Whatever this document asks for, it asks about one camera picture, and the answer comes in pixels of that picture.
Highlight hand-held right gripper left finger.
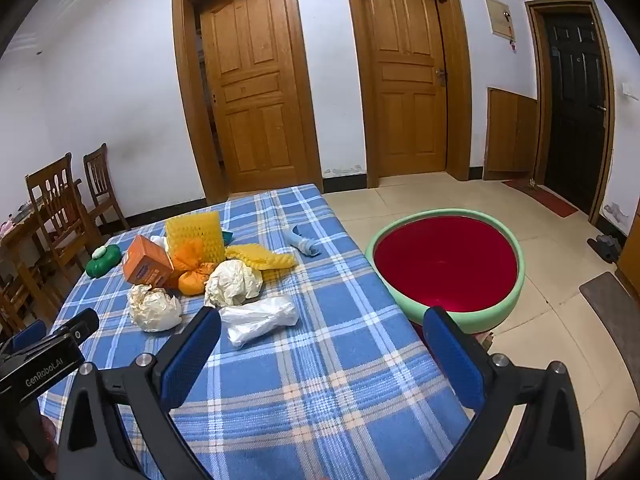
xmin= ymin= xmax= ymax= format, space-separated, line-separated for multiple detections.
xmin=56 ymin=305 xmax=223 ymax=480

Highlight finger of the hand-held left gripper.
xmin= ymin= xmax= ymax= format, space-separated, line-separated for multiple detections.
xmin=12 ymin=320 xmax=47 ymax=353
xmin=47 ymin=308 xmax=100 ymax=348

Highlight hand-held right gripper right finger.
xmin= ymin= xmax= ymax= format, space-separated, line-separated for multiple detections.
xmin=422 ymin=305 xmax=587 ymax=480

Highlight red basin green rim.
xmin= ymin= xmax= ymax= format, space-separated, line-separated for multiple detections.
xmin=365 ymin=207 xmax=527 ymax=333

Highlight yellow foam fruit net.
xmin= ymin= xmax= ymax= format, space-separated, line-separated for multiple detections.
xmin=165 ymin=210 xmax=227 ymax=265
xmin=225 ymin=242 xmax=298 ymax=283

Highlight wooden dining chair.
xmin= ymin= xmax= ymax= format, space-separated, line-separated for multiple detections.
xmin=25 ymin=154 xmax=98 ymax=281
xmin=83 ymin=143 xmax=131 ymax=233
xmin=0 ymin=260 xmax=46 ymax=333

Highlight crumpled white paper ball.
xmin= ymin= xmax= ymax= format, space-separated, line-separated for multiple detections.
xmin=126 ymin=285 xmax=182 ymax=333
xmin=204 ymin=258 xmax=264 ymax=307

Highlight green clover-shaped box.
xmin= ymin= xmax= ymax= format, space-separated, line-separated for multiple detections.
xmin=85 ymin=243 xmax=123 ymax=278

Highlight orange cloth bundle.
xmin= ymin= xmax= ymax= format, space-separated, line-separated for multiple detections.
xmin=170 ymin=239 xmax=217 ymax=296

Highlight white plastic bag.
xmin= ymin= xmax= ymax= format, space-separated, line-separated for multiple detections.
xmin=219 ymin=296 xmax=299 ymax=350

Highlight orange cardboard box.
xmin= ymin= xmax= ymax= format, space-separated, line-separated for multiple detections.
xmin=122 ymin=235 xmax=175 ymax=288

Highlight wooden dining table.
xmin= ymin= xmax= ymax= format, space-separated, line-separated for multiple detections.
xmin=0 ymin=180 xmax=83 ymax=321

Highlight blue plaid tablecloth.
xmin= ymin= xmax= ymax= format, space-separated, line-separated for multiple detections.
xmin=37 ymin=183 xmax=473 ymax=480

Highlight light blue crumpled cloth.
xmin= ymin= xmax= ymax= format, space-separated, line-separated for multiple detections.
xmin=285 ymin=225 xmax=321 ymax=258

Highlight grey floor mat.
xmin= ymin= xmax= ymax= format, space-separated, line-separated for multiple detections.
xmin=579 ymin=271 xmax=640 ymax=391

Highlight red doormat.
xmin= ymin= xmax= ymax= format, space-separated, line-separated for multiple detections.
xmin=502 ymin=178 xmax=578 ymax=218

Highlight wooden door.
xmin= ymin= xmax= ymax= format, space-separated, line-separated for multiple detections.
xmin=199 ymin=0 xmax=310 ymax=196
xmin=360 ymin=0 xmax=448 ymax=178

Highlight black door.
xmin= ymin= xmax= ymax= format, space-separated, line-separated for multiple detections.
xmin=542 ymin=12 xmax=608 ymax=216

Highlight low wooden wall cabinet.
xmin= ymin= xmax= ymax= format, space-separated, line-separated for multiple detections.
xmin=486 ymin=86 xmax=538 ymax=181

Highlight beige wall panel box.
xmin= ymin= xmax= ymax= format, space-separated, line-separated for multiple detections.
xmin=485 ymin=0 xmax=516 ymax=43

